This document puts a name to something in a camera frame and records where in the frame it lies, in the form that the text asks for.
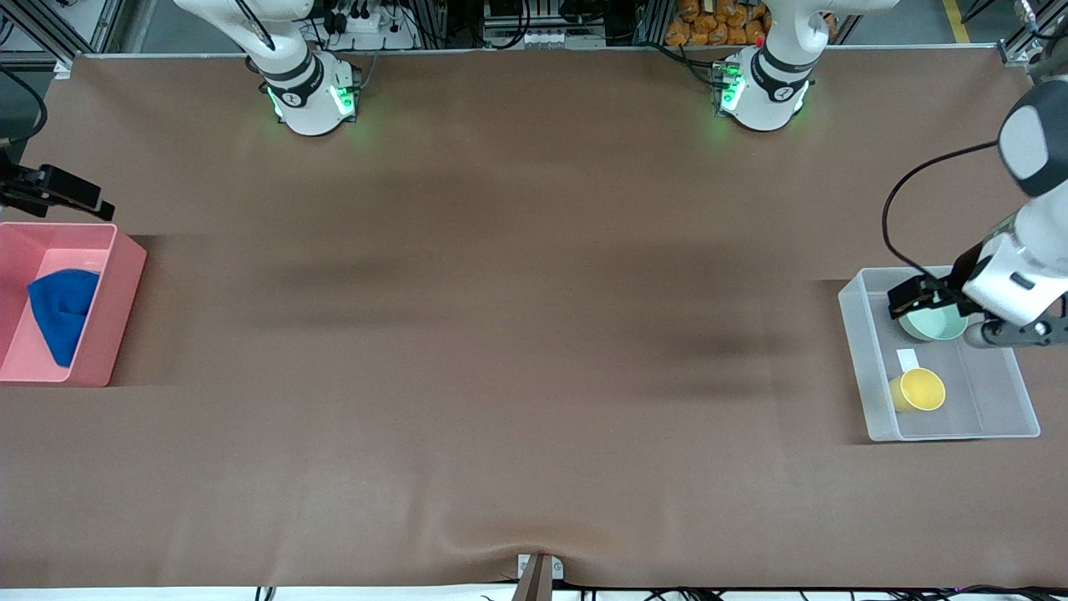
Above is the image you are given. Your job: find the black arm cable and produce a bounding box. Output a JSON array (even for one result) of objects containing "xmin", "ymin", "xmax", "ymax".
[
  {"xmin": 0, "ymin": 0, "xmax": 276, "ymax": 147},
  {"xmin": 882, "ymin": 140, "xmax": 1000, "ymax": 289}
]

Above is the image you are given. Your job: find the aluminium frame post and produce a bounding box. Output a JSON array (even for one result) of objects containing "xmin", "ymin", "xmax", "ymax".
[
  {"xmin": 997, "ymin": 0, "xmax": 1068, "ymax": 84},
  {"xmin": 0, "ymin": 0, "xmax": 126, "ymax": 69}
]

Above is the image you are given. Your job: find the clear plastic bin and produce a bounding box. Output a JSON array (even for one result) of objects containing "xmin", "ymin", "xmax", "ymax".
[{"xmin": 839, "ymin": 265, "xmax": 1041, "ymax": 442}]

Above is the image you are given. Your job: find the light green bowl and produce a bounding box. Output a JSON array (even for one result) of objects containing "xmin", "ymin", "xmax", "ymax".
[{"xmin": 899, "ymin": 305, "xmax": 970, "ymax": 343}]

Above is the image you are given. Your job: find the blue fleece cloth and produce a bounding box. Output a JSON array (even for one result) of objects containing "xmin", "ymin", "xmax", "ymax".
[{"xmin": 28, "ymin": 269, "xmax": 101, "ymax": 368}]

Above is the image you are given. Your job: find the white power strip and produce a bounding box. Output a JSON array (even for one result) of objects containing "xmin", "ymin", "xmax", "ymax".
[{"xmin": 321, "ymin": 13, "xmax": 418, "ymax": 51}]

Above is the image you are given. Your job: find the pink plastic bin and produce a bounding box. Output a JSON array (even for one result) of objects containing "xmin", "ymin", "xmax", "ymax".
[{"xmin": 0, "ymin": 221, "xmax": 148, "ymax": 387}]

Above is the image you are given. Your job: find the table cover sheet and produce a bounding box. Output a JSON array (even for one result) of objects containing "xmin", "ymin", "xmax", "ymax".
[{"xmin": 0, "ymin": 46, "xmax": 1068, "ymax": 589}]

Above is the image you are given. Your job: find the pile of orange items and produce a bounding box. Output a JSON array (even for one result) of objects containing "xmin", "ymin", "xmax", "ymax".
[{"xmin": 665, "ymin": 0, "xmax": 773, "ymax": 47}]

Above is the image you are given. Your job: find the metal clamp bracket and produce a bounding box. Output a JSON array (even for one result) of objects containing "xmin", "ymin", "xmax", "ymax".
[{"xmin": 517, "ymin": 553, "xmax": 564, "ymax": 601}]

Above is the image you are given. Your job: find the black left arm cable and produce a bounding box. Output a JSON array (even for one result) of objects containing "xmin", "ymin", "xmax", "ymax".
[{"xmin": 882, "ymin": 140, "xmax": 1000, "ymax": 289}]

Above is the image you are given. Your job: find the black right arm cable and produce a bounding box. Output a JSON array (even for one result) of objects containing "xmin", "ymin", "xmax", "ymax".
[{"xmin": 0, "ymin": 0, "xmax": 276, "ymax": 147}]

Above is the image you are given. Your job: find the yellow cup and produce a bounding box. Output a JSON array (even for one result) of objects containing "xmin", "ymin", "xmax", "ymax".
[{"xmin": 889, "ymin": 367, "xmax": 947, "ymax": 413}]

